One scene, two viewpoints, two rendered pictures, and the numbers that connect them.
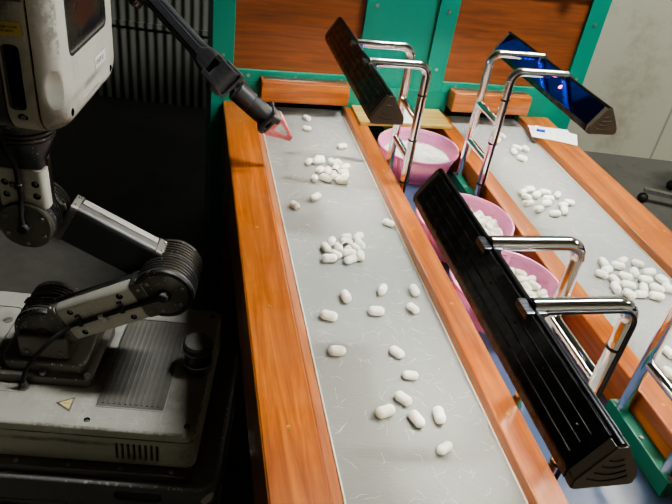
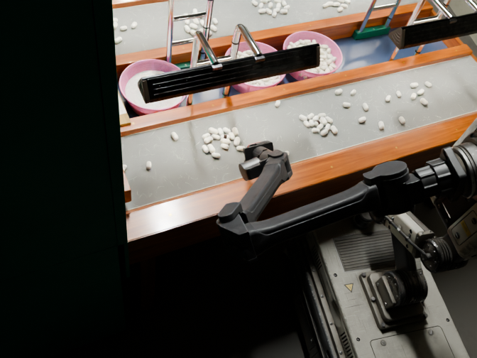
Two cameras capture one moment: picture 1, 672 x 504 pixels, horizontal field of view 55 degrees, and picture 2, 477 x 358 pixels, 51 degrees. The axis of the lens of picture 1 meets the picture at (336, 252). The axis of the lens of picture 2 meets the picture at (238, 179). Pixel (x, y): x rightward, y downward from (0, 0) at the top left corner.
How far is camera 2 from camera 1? 242 cm
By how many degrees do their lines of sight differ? 73
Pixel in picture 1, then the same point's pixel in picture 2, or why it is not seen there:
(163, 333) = (347, 248)
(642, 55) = not seen: outside the picture
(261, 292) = (388, 153)
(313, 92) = not seen: hidden behind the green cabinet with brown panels
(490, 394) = (397, 66)
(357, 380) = (411, 113)
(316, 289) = (360, 134)
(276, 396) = (446, 136)
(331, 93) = not seen: hidden behind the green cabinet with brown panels
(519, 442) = (415, 60)
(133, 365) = (377, 253)
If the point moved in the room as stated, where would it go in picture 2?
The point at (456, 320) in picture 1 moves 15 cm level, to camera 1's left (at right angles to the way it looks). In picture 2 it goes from (357, 74) to (367, 100)
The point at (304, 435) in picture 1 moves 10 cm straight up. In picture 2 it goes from (456, 123) to (470, 108)
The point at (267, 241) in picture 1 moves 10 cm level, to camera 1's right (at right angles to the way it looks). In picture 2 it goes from (343, 158) to (336, 137)
